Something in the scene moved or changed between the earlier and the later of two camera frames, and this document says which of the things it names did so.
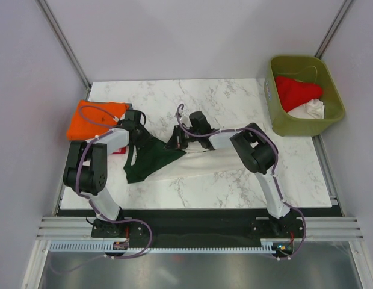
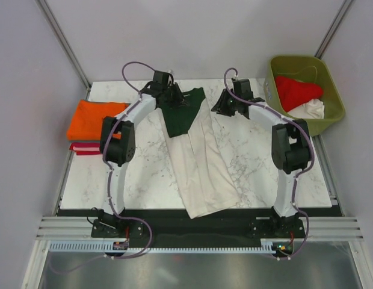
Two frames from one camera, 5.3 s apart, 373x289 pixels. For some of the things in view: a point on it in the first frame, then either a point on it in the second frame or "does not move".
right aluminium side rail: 328,173 does not move
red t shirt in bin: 293,93 does not move
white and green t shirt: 145,160 to 204,178
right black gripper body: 190,138 to 236,100
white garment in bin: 314,109 does not move
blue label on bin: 268,90 does not move
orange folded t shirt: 92,118 does not move
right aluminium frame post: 334,29 does not move
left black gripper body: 143,136 to 169,92
